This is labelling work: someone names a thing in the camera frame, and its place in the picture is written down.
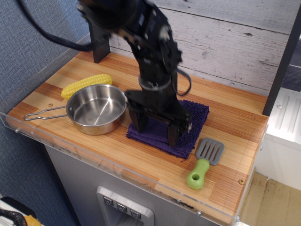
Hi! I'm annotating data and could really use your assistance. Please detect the grey toy fridge cabinet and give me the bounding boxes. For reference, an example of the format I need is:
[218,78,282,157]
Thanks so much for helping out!
[46,146,216,226]

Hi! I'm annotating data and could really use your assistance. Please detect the grey spatula green handle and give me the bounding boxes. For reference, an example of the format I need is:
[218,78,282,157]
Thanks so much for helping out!
[186,137,225,190]

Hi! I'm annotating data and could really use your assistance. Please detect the small metal pot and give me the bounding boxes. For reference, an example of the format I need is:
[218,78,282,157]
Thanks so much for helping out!
[24,84,127,136]

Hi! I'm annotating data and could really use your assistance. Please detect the yellow toy corn cob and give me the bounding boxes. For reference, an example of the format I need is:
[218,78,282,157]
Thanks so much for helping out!
[61,73,112,99]

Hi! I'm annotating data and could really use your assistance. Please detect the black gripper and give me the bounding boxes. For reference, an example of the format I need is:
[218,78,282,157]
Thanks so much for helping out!
[125,80,192,147]

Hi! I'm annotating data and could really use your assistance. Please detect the dark upright post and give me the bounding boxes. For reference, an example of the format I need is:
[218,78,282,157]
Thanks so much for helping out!
[262,3,301,116]
[89,23,111,63]

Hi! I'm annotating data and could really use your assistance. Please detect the dark left upright post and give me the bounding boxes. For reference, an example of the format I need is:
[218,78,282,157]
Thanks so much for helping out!
[89,23,111,63]

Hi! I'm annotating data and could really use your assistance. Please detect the silver dispenser button panel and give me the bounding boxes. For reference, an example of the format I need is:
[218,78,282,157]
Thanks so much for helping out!
[96,186,155,226]

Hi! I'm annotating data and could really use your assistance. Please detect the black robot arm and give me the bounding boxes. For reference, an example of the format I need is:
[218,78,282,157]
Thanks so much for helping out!
[78,0,191,146]

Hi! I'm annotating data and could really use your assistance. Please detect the purple towel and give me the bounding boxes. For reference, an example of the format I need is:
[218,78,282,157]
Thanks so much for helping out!
[126,100,209,159]

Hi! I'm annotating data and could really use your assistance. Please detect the white side appliance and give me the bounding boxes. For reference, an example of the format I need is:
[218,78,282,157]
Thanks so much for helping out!
[254,88,301,190]

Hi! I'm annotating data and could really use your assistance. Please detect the yellow object bottom left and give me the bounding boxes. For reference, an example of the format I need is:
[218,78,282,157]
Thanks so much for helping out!
[24,215,42,226]

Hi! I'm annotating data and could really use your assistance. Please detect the dark right upright post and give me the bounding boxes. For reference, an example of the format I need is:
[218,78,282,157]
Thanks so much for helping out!
[262,3,301,116]

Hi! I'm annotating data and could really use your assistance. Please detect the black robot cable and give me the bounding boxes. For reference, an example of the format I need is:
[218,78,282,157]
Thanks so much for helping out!
[16,0,94,52]

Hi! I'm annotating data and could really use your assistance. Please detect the black braided hose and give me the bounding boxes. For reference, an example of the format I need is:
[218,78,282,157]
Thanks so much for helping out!
[0,208,26,226]

